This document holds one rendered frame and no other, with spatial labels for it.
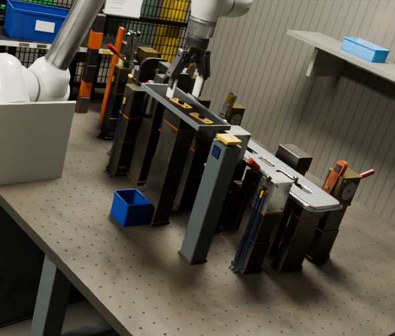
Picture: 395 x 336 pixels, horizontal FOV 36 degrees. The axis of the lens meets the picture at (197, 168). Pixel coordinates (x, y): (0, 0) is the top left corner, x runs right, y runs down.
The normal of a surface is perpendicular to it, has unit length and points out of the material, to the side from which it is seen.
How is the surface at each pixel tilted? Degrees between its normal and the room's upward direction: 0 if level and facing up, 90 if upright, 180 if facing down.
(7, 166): 90
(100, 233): 0
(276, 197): 90
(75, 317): 0
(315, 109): 90
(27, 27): 90
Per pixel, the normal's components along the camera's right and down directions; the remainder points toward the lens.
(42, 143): 0.66, 0.46
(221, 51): -0.72, 0.10
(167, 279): 0.26, -0.88
